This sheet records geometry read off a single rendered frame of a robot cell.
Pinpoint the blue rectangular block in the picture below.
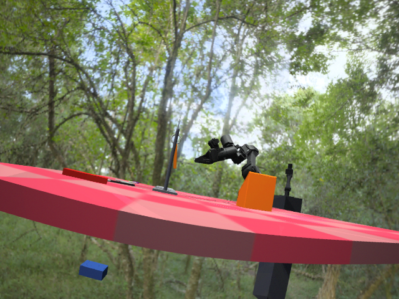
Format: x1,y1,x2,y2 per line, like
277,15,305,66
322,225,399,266
79,260,108,280

